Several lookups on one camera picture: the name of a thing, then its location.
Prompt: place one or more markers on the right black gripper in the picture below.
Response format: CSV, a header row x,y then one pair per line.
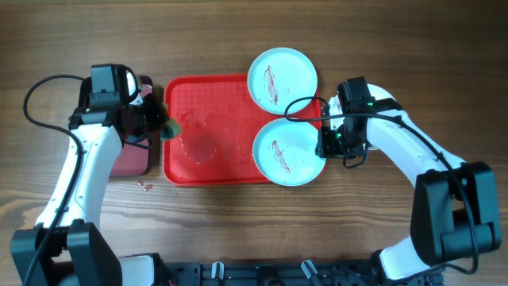
x,y
328,148

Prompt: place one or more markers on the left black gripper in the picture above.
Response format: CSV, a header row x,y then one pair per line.
x,y
154,103

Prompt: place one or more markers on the black tray with pink water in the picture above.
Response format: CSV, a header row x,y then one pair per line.
x,y
133,160

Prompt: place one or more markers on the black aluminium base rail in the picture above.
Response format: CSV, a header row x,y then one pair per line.
x,y
339,273

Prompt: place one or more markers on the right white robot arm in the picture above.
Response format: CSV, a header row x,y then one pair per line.
x,y
455,215

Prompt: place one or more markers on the red serving tray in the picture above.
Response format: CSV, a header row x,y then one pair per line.
x,y
219,121

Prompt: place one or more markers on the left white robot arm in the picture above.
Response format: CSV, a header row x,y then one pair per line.
x,y
65,247

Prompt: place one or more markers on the light blue plate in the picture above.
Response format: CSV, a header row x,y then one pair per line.
x,y
284,152
282,81

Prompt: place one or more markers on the white plate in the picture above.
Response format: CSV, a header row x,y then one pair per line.
x,y
377,93

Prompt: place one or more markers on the green yellow sponge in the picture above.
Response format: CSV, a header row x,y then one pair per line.
x,y
170,130

